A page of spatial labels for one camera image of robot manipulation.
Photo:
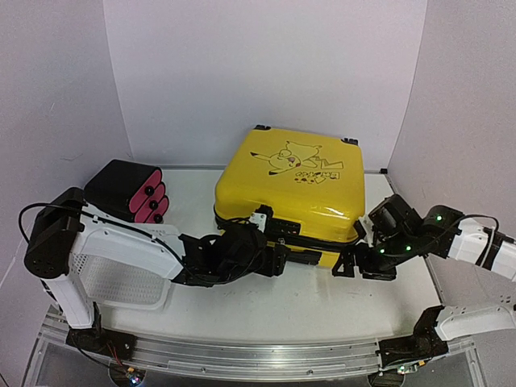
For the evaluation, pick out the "black pink drawer organizer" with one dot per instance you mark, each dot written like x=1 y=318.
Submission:
x=129 y=191

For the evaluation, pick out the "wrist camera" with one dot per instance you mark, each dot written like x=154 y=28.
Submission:
x=261 y=217
x=388 y=219

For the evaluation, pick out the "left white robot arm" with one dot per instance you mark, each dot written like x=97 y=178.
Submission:
x=70 y=225

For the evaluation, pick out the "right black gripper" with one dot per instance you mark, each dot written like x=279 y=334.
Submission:
x=366 y=268

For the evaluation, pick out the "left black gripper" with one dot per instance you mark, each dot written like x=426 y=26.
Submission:
x=276 y=261

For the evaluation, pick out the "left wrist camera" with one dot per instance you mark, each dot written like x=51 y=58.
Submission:
x=261 y=217

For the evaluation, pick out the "white plastic basket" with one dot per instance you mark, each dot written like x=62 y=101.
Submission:
x=122 y=268

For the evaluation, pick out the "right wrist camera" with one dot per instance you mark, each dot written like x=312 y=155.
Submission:
x=388 y=219

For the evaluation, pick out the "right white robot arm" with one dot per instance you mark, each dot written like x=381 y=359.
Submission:
x=400 y=234

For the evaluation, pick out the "yellow Pikachu suitcase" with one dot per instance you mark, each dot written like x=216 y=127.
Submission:
x=312 y=184

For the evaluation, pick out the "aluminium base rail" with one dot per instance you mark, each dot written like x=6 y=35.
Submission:
x=261 y=361

